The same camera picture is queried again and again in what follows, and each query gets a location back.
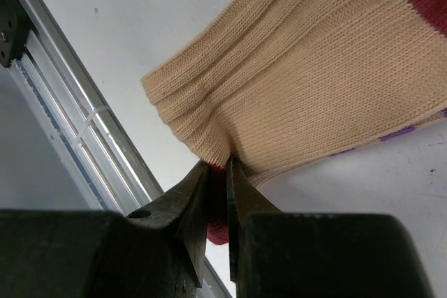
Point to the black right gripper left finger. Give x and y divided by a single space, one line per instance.
156 251

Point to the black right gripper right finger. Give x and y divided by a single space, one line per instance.
277 254

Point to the beige red purple striped sock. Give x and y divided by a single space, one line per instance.
284 83

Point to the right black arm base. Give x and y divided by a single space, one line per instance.
15 27

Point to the aluminium mounting rail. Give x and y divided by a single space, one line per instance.
78 131

